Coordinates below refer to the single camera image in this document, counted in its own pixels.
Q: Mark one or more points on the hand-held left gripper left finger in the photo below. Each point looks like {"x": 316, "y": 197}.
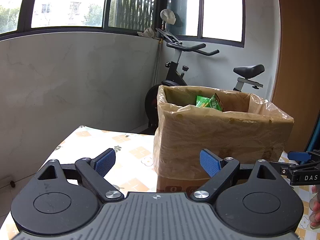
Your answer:
{"x": 106, "y": 161}

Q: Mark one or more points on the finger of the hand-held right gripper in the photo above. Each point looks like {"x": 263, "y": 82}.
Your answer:
{"x": 297, "y": 155}
{"x": 285, "y": 168}

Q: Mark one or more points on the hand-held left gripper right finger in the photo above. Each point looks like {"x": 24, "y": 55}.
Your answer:
{"x": 210, "y": 162}

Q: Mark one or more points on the plastic-lined cardboard box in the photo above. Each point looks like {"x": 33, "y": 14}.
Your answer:
{"x": 225, "y": 135}

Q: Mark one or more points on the green snack packet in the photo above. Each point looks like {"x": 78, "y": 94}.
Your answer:
{"x": 203, "y": 102}
{"x": 216, "y": 103}

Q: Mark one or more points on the person's right hand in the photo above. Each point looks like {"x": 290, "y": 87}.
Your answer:
{"x": 316, "y": 205}

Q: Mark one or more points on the checked floral tablecloth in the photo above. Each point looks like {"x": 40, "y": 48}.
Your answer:
{"x": 130, "y": 152}

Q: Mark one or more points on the blue curtain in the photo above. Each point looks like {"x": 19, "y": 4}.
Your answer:
{"x": 315, "y": 135}

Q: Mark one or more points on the black exercise bike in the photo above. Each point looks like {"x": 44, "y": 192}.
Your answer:
{"x": 172, "y": 73}

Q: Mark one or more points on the wooden panel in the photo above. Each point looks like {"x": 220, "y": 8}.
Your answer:
{"x": 295, "y": 55}

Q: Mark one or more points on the vertical metal pipe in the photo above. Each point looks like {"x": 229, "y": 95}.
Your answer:
{"x": 157, "y": 62}

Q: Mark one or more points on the crumpled beige bag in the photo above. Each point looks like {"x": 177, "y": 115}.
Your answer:
{"x": 147, "y": 32}

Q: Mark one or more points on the white plastic bag on pole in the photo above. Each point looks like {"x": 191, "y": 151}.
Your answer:
{"x": 168, "y": 16}

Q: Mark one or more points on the perforated metal window screen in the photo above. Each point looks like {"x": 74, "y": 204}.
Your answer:
{"x": 132, "y": 2}

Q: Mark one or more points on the black window frame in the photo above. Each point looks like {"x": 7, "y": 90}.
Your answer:
{"x": 107, "y": 5}

